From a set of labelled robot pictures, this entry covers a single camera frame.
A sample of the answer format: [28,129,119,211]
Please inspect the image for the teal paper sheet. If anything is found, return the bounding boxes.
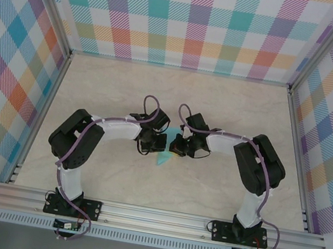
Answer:
[154,124,180,169]

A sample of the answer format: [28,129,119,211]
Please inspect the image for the right gripper thin black cable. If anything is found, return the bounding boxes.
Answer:
[194,149,214,163]

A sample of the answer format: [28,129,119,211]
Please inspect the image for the aluminium table edge rail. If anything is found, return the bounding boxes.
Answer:
[6,45,74,191]
[264,87,333,234]

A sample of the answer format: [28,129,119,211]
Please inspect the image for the thin aluminium table rail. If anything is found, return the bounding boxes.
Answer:
[69,44,292,93]

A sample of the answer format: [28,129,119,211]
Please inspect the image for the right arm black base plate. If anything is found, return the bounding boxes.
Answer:
[209,219,271,249]

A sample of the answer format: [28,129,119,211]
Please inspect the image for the aluminium frame post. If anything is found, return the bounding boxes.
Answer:
[10,0,83,58]
[286,0,333,103]

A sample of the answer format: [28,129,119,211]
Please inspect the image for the wide aluminium mounting rail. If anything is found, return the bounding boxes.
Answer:
[0,178,333,249]

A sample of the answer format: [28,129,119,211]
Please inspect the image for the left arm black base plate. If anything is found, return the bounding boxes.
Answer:
[42,191,104,223]

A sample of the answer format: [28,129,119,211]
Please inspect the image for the left gripper thin black cable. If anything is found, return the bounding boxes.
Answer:
[135,145,152,157]

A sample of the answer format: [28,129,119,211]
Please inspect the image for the gripper thin black cable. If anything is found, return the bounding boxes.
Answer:
[135,145,152,157]
[194,149,214,163]

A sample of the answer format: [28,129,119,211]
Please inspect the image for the white slotted cable duct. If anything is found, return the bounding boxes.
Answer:
[0,206,234,249]

